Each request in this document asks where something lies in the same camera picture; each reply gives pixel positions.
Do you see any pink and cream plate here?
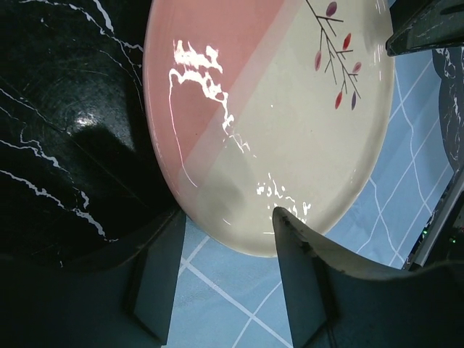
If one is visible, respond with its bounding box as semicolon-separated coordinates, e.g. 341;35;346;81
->
143;1;394;257

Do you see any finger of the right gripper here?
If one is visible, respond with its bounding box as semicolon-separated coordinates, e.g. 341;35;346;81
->
385;0;463;57

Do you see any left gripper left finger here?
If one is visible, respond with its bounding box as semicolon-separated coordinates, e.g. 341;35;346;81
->
1;210;186;347

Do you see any blue checked cloth napkin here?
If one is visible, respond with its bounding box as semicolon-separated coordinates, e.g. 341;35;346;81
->
167;51;454;347

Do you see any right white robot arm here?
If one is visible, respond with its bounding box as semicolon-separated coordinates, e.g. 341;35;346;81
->
386;1;463;270

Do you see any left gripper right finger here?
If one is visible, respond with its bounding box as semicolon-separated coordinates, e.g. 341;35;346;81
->
273;207;463;347

